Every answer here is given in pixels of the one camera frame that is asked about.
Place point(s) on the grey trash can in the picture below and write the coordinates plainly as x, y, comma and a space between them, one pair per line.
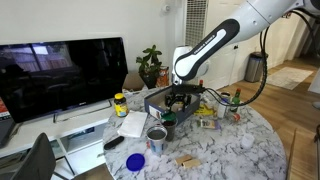
255, 66

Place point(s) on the green potted plant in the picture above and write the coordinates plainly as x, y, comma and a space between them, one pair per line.
150, 65

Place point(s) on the transparent cup with dark liquid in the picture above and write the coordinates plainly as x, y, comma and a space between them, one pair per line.
170, 130

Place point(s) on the orange snack carton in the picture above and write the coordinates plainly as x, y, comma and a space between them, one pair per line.
163, 77

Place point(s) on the black chair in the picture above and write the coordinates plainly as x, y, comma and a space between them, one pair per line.
36, 160

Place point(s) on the small wooden block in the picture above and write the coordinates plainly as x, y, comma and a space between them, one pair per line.
192, 163
182, 159

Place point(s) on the open brown cardboard box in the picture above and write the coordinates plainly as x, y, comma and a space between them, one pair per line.
133, 82

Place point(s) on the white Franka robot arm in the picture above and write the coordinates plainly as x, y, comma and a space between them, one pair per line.
233, 30

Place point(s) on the black remote control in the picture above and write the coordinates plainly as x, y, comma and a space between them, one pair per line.
114, 142

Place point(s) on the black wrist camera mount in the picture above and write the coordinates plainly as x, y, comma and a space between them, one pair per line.
188, 88

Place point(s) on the white television stand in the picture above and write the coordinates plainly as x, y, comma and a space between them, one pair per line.
76, 133

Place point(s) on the brown sauce bottle red cap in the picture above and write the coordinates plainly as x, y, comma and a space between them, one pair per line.
201, 82

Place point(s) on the blue round lid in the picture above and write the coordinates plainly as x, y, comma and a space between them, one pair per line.
135, 162

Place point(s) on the green glass bottle red cap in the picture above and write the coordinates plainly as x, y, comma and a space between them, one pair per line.
235, 101

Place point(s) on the small clear plastic cup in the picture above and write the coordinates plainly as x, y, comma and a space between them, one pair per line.
247, 141

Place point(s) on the yellow vitamin bottle black cap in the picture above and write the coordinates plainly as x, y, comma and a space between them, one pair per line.
121, 106

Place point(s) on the black flat screen television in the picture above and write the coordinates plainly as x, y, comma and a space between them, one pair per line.
63, 76

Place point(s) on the white paper napkin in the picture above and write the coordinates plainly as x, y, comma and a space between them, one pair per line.
132, 124

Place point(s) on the patterned floor rug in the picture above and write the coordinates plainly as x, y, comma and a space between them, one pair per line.
290, 78

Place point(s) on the white wall thermostat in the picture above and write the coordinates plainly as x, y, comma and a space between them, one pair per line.
166, 8

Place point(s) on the small jar with red cap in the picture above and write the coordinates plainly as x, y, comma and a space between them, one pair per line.
236, 117

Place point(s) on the dark blue cardboard box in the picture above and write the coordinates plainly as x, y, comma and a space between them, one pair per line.
155, 106

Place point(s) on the silver metal tin cup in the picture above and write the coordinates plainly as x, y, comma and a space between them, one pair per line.
156, 141

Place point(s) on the white bottle with blue cap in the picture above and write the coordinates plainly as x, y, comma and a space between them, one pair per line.
221, 110

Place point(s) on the clear snack packet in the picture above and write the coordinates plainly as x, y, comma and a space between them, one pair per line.
208, 124

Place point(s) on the white door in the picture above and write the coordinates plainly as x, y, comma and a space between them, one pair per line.
223, 63

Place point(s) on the white bowl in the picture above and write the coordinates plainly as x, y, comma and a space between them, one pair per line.
180, 107

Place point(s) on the white wall vent grille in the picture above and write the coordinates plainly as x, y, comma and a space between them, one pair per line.
195, 23

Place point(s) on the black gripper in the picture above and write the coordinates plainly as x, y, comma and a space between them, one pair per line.
179, 98

